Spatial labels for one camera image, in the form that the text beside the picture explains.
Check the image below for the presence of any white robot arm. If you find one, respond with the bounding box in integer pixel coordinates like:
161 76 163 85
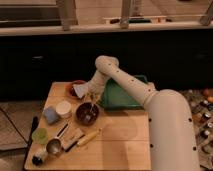
74 55 200 171

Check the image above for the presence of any red bowl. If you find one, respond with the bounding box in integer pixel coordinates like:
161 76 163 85
65 80 85 98

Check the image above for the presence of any purple bowl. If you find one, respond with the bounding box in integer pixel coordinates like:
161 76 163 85
76 102 99 126

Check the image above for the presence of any white round container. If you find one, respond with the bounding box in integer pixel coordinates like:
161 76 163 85
56 101 71 118

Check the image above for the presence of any green tray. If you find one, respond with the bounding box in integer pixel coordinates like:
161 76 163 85
99 79 141 110

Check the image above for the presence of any wooden table board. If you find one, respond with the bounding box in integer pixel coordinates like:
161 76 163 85
24 82 151 171

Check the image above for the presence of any wooden block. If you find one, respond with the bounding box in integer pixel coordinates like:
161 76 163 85
62 128 84 151

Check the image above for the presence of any green cup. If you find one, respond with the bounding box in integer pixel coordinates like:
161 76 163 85
32 128 48 145

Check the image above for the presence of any metal measuring cup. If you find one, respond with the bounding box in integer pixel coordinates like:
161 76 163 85
46 123 69 156

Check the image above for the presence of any yellow handled knife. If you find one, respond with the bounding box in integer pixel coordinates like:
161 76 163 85
74 129 101 146

